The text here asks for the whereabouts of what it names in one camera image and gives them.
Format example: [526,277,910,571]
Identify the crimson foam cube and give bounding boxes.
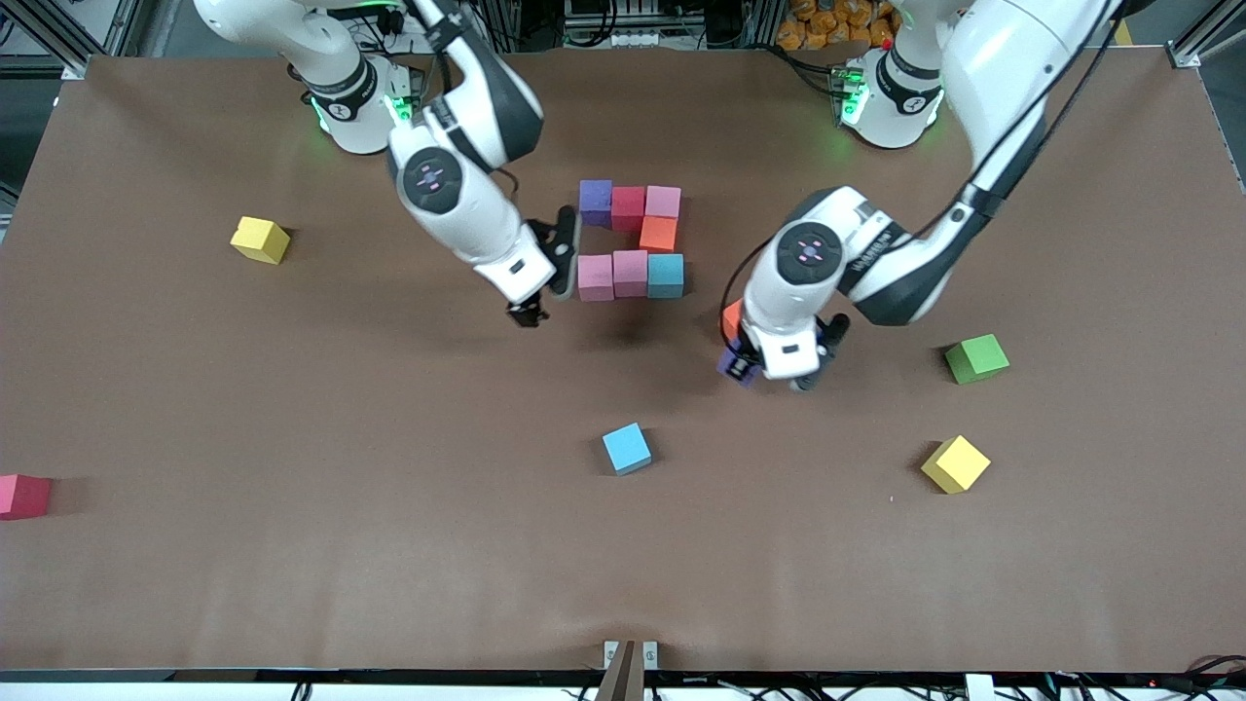
[609,186,647,234]
[0,474,53,521]

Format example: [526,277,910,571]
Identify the violet blue foam cube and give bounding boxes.
[716,336,761,389]

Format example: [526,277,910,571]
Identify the dark purple foam cube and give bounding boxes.
[578,178,615,228]

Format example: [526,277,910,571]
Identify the pale pink foam cube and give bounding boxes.
[611,249,650,300]

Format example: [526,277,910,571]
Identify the aluminium frame profile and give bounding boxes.
[1168,0,1246,71]
[0,0,147,79]

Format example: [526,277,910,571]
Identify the small metal bracket plate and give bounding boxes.
[604,640,659,673]

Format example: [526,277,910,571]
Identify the orange fruit net bag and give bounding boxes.
[776,0,892,52]

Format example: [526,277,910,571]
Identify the light blue foam cube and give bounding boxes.
[646,252,686,301]
[602,422,654,476]

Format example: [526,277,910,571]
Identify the green foam cube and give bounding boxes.
[944,333,1011,386]

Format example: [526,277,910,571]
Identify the brown table cover sheet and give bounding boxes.
[0,47,1246,675]

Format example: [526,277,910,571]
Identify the yellow foam cube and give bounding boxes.
[920,434,993,496]
[230,215,292,266]

